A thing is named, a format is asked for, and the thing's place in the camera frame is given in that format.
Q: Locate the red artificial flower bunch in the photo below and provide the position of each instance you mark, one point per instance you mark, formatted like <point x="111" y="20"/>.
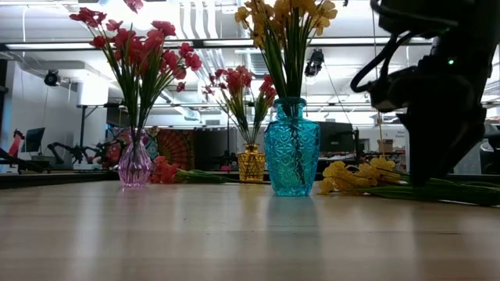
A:
<point x="191" y="60"/>
<point x="88" y="15"/>
<point x="156" y="37"/>

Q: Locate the colourful patterned tapestry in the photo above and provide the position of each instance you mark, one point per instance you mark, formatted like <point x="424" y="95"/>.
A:
<point x="176" y="148"/>

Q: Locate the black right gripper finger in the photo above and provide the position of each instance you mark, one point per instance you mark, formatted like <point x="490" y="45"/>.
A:
<point x="433" y="152"/>

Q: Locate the black hanging camera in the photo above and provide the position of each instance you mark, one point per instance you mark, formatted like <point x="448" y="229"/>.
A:
<point x="315" y="62"/>

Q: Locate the dark computer monitor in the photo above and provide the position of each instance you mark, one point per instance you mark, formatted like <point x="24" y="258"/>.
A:
<point x="34" y="139"/>

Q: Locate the black background robot arm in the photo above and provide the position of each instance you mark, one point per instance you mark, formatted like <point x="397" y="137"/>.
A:
<point x="54" y="148"/>

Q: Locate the black overhead crossbar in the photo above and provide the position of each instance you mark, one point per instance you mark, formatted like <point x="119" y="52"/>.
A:
<point x="211" y="43"/>

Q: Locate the red background object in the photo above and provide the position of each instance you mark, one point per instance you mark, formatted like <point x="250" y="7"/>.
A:
<point x="15" y="146"/>

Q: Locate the yellow artificial flower bunch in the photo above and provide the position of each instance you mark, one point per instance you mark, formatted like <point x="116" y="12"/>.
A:
<point x="320" y="17"/>
<point x="256" y="23"/>
<point x="343" y="177"/>

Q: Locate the black ceiling spotlight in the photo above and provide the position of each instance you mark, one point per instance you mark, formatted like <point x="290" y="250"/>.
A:
<point x="52" y="78"/>

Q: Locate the blue glass vase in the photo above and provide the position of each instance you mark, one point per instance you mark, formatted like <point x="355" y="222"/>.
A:
<point x="291" y="156"/>

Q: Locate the black-legged background table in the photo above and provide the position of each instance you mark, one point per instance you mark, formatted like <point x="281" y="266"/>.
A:
<point x="82" y="132"/>

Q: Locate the black background chair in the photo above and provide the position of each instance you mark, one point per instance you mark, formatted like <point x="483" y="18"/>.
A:
<point x="491" y="154"/>

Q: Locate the brown cardboard box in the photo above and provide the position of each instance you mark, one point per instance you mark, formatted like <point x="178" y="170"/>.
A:
<point x="385" y="146"/>

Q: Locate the black background monitor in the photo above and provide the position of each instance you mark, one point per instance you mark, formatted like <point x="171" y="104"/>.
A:
<point x="336" y="136"/>

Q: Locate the pink glass vase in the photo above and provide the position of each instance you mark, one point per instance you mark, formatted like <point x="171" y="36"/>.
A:
<point x="134" y="168"/>

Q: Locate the white wall unit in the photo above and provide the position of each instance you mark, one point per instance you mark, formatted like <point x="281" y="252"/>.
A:
<point x="92" y="94"/>

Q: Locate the yellow glass vase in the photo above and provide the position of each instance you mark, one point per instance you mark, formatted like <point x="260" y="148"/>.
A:
<point x="251" y="166"/>

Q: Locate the large-bloom orange flower bunch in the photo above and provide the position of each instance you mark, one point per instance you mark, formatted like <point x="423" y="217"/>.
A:
<point x="163" y="172"/>

